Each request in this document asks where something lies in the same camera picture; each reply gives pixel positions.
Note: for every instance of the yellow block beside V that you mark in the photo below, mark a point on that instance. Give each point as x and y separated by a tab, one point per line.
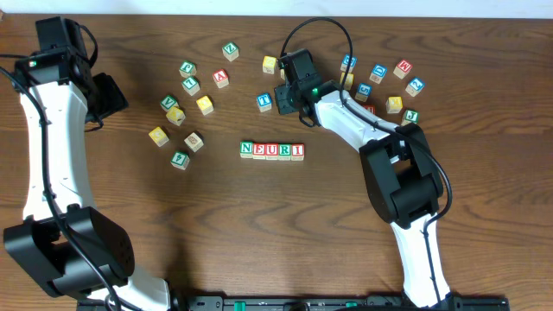
175	116

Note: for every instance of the yellow block far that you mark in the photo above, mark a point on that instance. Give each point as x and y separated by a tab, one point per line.
269	64

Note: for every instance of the blue 2 block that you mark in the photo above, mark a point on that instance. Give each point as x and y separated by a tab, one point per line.
414	87

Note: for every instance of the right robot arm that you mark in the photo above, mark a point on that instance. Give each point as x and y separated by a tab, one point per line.
403	180

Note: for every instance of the blue 5 block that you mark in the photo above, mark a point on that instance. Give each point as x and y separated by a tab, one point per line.
363	92

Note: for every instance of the red I block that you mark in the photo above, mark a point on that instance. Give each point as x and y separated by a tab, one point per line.
297	152

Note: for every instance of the blue D block left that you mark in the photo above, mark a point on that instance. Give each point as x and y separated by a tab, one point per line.
348	63

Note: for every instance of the green J block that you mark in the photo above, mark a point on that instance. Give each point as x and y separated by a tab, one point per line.
410	117

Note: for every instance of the red E block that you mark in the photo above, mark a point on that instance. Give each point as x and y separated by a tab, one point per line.
259	152

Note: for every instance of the green V block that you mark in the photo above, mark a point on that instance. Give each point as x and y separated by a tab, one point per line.
168	102

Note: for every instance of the green R block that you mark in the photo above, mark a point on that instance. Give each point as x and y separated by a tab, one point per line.
284	152

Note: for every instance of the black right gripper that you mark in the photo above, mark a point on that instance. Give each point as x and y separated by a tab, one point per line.
282	100

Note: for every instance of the blue T block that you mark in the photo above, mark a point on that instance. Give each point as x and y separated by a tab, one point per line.
264	102

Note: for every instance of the yellow block lower left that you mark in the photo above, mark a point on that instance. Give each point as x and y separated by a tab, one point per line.
159	136

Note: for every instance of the plain wooden picture block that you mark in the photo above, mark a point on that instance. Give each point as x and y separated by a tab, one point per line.
194	141

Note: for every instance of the red U block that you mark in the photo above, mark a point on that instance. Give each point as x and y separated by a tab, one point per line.
370	108

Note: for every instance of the red U block moved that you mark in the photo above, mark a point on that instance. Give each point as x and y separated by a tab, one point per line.
272	151

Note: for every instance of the green 4 block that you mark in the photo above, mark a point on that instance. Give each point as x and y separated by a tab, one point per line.
180	160

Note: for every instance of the red M block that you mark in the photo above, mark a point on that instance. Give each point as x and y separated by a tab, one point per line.
402	69

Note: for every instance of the yellow S block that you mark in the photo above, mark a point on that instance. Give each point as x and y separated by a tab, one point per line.
347	80

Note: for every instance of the yellow K block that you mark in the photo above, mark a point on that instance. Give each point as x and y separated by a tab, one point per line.
394	105

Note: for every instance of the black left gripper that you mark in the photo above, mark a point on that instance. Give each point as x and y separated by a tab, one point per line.
109	95

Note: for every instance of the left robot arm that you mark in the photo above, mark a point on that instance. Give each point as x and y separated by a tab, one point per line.
64	243

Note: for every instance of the green Z block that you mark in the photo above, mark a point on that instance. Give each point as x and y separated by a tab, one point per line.
230	51

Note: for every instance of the red A block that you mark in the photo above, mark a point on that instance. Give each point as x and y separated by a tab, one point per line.
221	78

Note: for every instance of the yellow block middle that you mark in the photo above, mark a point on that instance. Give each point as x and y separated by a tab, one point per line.
205	105

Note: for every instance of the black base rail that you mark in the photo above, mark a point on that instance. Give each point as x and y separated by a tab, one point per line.
372	302

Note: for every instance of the green N block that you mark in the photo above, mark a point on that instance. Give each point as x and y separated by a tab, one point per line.
246	149

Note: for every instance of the blue D block right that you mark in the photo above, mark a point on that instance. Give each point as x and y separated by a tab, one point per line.
378	73

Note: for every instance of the blue d block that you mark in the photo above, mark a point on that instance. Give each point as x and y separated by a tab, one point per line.
378	73
348	63

